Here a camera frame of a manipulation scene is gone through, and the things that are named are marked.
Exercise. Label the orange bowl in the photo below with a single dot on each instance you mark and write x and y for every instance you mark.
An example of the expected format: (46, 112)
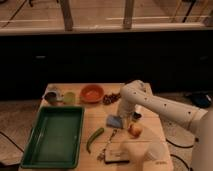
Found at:
(91, 93)

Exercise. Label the bunch of dark grapes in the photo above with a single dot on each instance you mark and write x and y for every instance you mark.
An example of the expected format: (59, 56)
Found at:
(111, 98)

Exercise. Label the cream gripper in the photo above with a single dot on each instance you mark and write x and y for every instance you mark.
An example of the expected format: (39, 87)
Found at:
(125, 119)

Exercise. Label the small brown box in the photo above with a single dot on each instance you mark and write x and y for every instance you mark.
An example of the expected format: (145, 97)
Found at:
(116, 156)

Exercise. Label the orange peach fruit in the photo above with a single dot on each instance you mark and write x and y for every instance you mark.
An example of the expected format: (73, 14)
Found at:
(135, 129)

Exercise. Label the grey metal cup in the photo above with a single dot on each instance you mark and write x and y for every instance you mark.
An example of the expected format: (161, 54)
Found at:
(52, 96)

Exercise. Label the small green cup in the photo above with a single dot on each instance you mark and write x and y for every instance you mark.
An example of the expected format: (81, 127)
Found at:
(69, 98)

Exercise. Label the green plastic tray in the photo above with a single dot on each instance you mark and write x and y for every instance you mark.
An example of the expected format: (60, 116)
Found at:
(55, 139)

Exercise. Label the blue sponge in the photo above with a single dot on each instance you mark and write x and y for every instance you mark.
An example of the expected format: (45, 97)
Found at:
(114, 121)

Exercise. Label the metal fork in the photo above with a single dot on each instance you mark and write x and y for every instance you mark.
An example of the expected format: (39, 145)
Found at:
(101, 155)

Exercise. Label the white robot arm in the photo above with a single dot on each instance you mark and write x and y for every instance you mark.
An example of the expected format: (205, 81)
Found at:
(196, 120)

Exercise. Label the white plastic cup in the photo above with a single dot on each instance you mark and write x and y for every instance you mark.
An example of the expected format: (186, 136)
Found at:
(156, 151)

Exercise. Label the black and white brush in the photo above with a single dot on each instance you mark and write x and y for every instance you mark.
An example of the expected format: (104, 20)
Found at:
(136, 115)

